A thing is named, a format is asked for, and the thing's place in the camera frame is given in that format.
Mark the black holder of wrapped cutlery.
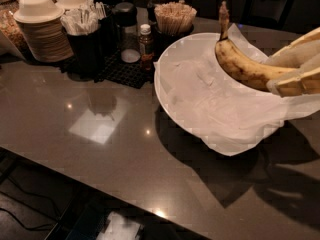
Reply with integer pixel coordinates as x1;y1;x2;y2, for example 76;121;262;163
60;0;105;78

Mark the small hot sauce bottle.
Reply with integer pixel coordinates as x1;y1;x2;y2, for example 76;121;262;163
139;24;154;71

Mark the black cup of wooden stirrers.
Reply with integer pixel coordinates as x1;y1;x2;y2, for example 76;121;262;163
151;1;198;57

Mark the black rubber mesh mat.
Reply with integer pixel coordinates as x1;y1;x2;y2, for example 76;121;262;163
59;51;150;89

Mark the front stack of paper bowls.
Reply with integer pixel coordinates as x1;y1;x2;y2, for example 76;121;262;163
13;0;73;63

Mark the white paper liner sheet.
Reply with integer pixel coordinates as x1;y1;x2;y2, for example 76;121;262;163
153;23;320;157

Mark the cereal container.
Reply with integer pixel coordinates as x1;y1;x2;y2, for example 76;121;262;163
0;1;28;54

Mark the white paper on floor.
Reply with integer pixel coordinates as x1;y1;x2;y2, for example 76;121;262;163
96;212;141;240

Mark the black floor cable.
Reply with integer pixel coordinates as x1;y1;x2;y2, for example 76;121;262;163
0;175;63;232

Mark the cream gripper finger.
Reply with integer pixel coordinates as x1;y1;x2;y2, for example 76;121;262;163
265;27;320;68
267;55;320;97

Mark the yellow spotted banana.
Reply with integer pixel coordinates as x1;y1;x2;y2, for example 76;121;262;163
215;1;293;91

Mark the glass sugar dispenser black lid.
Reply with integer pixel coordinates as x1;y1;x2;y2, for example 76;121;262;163
113;2;140;63

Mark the large white bowl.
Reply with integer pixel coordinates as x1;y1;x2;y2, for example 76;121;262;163
153;32;284;145

